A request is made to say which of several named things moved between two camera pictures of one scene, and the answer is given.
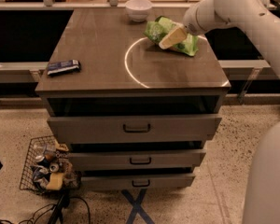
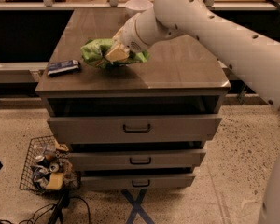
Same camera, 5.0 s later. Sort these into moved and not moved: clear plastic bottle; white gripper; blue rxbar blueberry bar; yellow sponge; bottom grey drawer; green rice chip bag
Moved: green rice chip bag; white gripper
Not moved: clear plastic bottle; blue rxbar blueberry bar; yellow sponge; bottom grey drawer
